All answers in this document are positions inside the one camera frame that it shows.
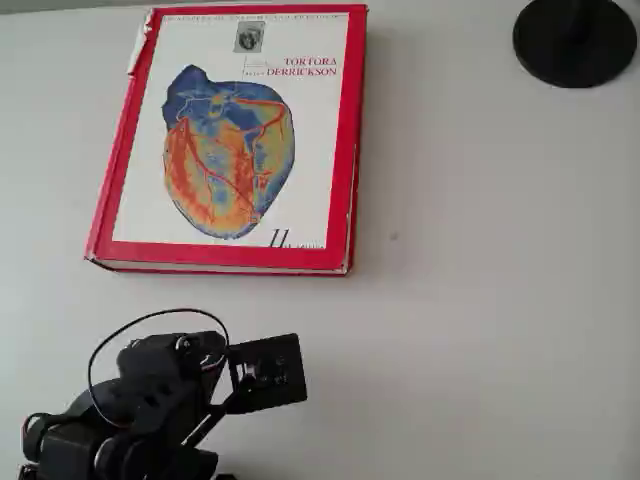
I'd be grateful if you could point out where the black round stand base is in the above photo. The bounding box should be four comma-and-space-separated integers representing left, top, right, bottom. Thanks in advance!
512, 0, 637, 89

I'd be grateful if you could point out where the thin black cable loop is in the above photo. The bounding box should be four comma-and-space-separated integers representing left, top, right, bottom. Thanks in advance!
87, 308, 232, 431

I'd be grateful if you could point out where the red anatomy textbook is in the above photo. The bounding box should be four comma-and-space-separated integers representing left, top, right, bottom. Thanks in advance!
83, 3, 370, 277

